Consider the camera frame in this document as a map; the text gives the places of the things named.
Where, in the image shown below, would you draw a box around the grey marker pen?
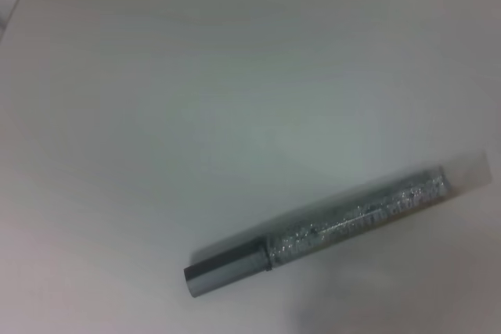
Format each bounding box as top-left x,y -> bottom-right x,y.
182,152 -> 493,299

